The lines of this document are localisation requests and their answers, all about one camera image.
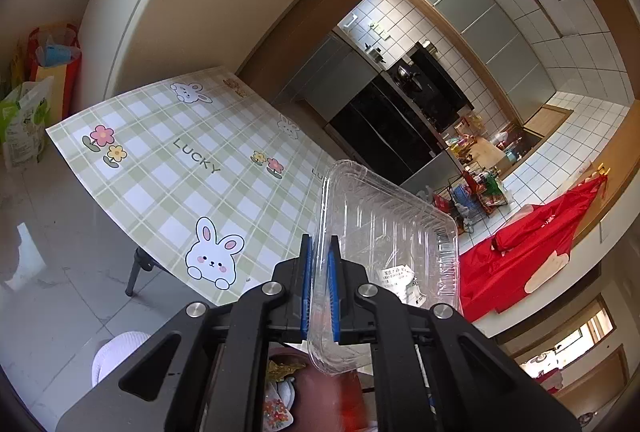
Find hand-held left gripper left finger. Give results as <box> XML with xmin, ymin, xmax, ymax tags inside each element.
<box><xmin>54</xmin><ymin>234</ymin><xmax>315</xmax><ymax>432</ymax></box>

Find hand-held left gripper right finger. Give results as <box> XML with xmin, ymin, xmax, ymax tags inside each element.
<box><xmin>326</xmin><ymin>234</ymin><xmax>583</xmax><ymax>432</ymax></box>

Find clear plastic tray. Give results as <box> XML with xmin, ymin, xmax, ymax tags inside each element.
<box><xmin>306</xmin><ymin>158</ymin><xmax>462</xmax><ymax>378</ymax></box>

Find brown plastic bin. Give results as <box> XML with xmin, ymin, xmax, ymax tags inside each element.
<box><xmin>265</xmin><ymin>342</ymin><xmax>381</xmax><ymax>432</ymax></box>

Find black built-in oven stove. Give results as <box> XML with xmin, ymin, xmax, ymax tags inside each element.
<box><xmin>325</xmin><ymin>74</ymin><xmax>446</xmax><ymax>188</ymax></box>

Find checked bunny tablecloth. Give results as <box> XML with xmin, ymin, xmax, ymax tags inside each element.
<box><xmin>45</xmin><ymin>66</ymin><xmax>361</xmax><ymax>310</ymax></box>

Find red apron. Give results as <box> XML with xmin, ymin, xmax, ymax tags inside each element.
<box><xmin>457</xmin><ymin>174</ymin><xmax>601</xmax><ymax>325</ymax></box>

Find group of bottles and jars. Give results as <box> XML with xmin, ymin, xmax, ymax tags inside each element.
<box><xmin>445</xmin><ymin>112</ymin><xmax>526</xmax><ymax>173</ymax></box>

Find grey lower kitchen cabinets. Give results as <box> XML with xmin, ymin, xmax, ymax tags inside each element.
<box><xmin>277</xmin><ymin>32</ymin><xmax>378</xmax><ymax>123</ymax></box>

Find grey kitchen cabinets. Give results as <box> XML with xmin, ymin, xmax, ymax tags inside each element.
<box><xmin>392</xmin><ymin>0</ymin><xmax>556</xmax><ymax>123</ymax></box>
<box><xmin>277</xmin><ymin>32</ymin><xmax>378</xmax><ymax>123</ymax></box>

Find black wok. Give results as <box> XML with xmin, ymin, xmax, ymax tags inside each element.
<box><xmin>395</xmin><ymin>64</ymin><xmax>423</xmax><ymax>88</ymax></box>

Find black range hood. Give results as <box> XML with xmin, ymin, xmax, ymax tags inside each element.
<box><xmin>400</xmin><ymin>47</ymin><xmax>476</xmax><ymax>133</ymax></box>

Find grey upper kitchen cabinets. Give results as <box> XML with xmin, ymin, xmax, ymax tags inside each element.
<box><xmin>392</xmin><ymin>0</ymin><xmax>556</xmax><ymax>123</ymax></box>

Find white and green sack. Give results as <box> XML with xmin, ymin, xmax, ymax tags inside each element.
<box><xmin>0</xmin><ymin>76</ymin><xmax>55</xmax><ymax>168</ymax></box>

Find red gift bag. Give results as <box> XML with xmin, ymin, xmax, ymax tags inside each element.
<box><xmin>27</xmin><ymin>23</ymin><xmax>83</xmax><ymax>118</ymax></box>

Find black wire storage rack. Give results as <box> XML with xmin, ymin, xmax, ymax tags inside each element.
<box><xmin>432</xmin><ymin>167</ymin><xmax>508</xmax><ymax>233</ymax></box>

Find wooden wall cabinet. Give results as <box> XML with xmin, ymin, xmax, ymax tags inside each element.
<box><xmin>522</xmin><ymin>106</ymin><xmax>573</xmax><ymax>143</ymax></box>

